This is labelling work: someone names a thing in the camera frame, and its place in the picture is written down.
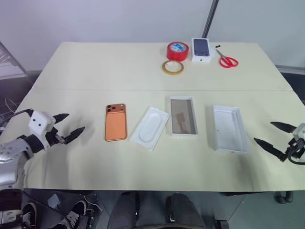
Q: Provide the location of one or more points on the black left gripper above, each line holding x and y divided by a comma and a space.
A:
54, 138

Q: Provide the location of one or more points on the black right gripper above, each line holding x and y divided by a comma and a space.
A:
296, 148

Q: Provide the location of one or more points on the orange smartphone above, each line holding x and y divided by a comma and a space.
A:
115, 126

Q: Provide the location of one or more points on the white box lid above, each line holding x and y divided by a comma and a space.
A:
230, 128

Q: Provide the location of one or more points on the white moulded insert tray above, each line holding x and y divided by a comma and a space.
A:
149, 130

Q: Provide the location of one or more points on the white box with brown insert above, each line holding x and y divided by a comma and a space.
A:
182, 117

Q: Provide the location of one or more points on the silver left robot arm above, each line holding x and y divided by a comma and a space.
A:
9, 148

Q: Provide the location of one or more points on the closed box with dark phone print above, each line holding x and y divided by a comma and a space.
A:
201, 48

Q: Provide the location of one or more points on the black caster wheel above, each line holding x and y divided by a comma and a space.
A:
283, 197

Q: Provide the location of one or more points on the small grey block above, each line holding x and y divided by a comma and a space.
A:
53, 200

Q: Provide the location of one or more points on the metal rack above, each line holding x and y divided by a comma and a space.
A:
9, 62

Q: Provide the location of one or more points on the black sneaker with white laces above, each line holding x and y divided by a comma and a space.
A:
28, 214
74, 214

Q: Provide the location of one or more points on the yellow tape roll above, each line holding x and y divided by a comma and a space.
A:
164, 70

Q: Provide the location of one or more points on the red tape roll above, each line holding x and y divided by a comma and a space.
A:
172, 55

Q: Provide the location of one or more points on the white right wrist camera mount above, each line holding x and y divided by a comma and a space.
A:
300, 131

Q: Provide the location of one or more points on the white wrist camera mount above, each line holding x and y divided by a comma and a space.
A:
39, 121
300, 131

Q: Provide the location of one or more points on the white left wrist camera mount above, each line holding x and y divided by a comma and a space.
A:
39, 121

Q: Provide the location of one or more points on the grey metal rail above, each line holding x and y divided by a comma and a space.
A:
290, 69

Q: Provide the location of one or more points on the metal frame pole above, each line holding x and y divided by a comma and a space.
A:
209, 19

